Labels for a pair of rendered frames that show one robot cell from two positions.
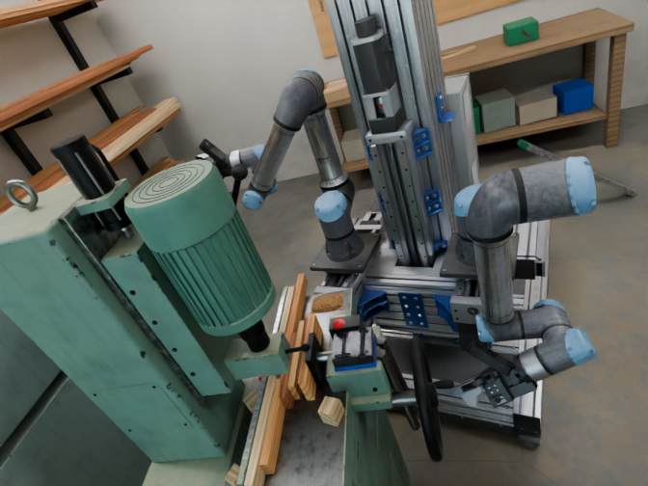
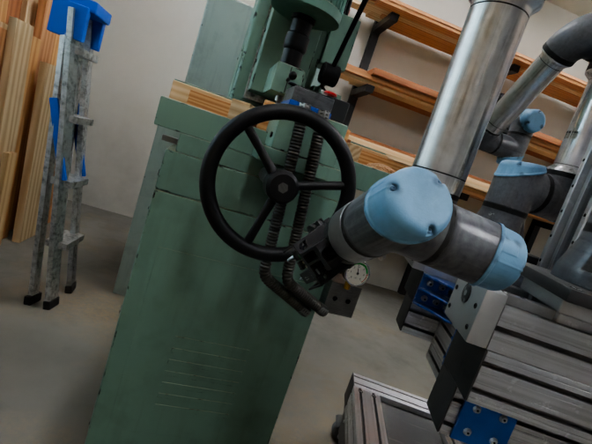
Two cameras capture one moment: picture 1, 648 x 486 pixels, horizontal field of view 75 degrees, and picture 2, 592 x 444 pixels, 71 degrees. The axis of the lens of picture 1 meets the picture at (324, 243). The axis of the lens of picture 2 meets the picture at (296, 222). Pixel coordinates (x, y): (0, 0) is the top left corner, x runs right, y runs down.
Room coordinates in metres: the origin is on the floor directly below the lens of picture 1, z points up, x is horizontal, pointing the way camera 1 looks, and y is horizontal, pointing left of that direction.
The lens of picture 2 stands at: (0.28, -0.77, 0.87)
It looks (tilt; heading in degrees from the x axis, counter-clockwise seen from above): 9 degrees down; 58
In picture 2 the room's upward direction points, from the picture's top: 18 degrees clockwise
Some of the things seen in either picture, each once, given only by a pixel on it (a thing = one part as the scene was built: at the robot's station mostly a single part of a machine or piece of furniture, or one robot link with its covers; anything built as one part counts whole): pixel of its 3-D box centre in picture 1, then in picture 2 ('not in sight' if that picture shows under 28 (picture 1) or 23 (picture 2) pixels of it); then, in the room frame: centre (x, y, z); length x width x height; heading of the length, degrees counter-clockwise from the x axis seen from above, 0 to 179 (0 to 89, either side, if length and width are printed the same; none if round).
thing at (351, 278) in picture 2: not in sight; (353, 274); (0.93, -0.05, 0.65); 0.06 x 0.04 x 0.08; 164
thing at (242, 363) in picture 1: (259, 357); (282, 85); (0.74, 0.24, 1.03); 0.14 x 0.07 x 0.09; 74
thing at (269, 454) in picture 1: (288, 352); (307, 138); (0.83, 0.19, 0.92); 0.63 x 0.02 x 0.04; 164
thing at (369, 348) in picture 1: (351, 340); (315, 103); (0.73, 0.02, 0.99); 0.13 x 0.11 x 0.06; 164
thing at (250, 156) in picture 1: (256, 156); (525, 122); (1.57, 0.13, 1.21); 0.11 x 0.08 x 0.09; 69
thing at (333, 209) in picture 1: (334, 212); (517, 184); (1.36, -0.07, 0.98); 0.13 x 0.12 x 0.14; 159
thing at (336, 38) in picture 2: not in sight; (336, 45); (0.94, 0.38, 1.22); 0.09 x 0.08 x 0.15; 74
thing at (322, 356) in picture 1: (326, 356); not in sight; (0.74, 0.09, 0.95); 0.09 x 0.07 x 0.09; 164
